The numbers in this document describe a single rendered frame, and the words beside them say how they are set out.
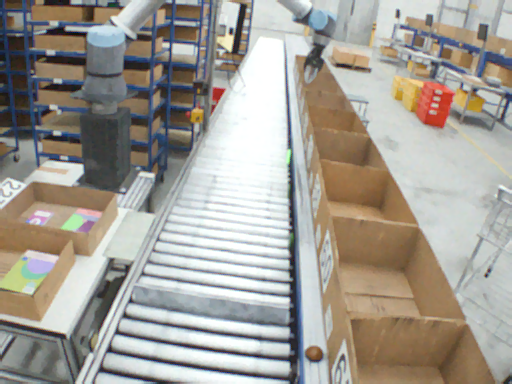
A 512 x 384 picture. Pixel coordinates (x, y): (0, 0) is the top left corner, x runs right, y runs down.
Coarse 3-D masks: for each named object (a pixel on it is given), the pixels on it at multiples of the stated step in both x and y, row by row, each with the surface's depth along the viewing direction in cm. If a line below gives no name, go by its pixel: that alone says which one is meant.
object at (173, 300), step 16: (144, 288) 110; (160, 288) 111; (144, 304) 114; (160, 304) 113; (176, 304) 113; (192, 304) 112; (208, 304) 112; (224, 304) 111; (240, 304) 111; (256, 304) 110; (240, 320) 114; (256, 320) 114; (272, 320) 113
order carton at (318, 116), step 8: (312, 112) 218; (320, 112) 218; (328, 112) 217; (336, 112) 217; (344, 112) 217; (352, 112) 216; (312, 120) 220; (320, 120) 220; (328, 120) 220; (336, 120) 219; (344, 120) 219; (352, 120) 218; (360, 120) 205; (328, 128) 222; (336, 128) 221; (344, 128) 221; (352, 128) 221; (360, 128) 203; (304, 144) 201; (304, 152) 196
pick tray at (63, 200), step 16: (32, 192) 146; (48, 192) 147; (64, 192) 147; (80, 192) 147; (96, 192) 146; (112, 192) 146; (16, 208) 135; (32, 208) 144; (48, 208) 146; (64, 208) 147; (80, 208) 149; (96, 208) 150; (112, 208) 142; (0, 224) 122; (16, 224) 122; (32, 224) 121; (48, 224) 137; (96, 224) 128; (80, 240) 123; (96, 240) 129
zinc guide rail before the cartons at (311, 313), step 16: (288, 48) 539; (288, 64) 417; (288, 80) 345; (304, 160) 185; (304, 176) 170; (304, 192) 157; (304, 208) 146; (304, 224) 136; (304, 240) 128; (304, 256) 120; (304, 272) 113; (304, 288) 107; (304, 304) 101; (320, 304) 102; (304, 320) 96; (320, 320) 97; (304, 336) 91; (320, 336) 92; (304, 352) 87; (320, 368) 83
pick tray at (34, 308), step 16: (0, 240) 119; (16, 240) 119; (32, 240) 119; (48, 240) 119; (64, 240) 118; (0, 256) 117; (16, 256) 119; (64, 256) 113; (0, 272) 110; (64, 272) 114; (48, 288) 103; (0, 304) 96; (16, 304) 95; (32, 304) 95; (48, 304) 103; (32, 320) 98
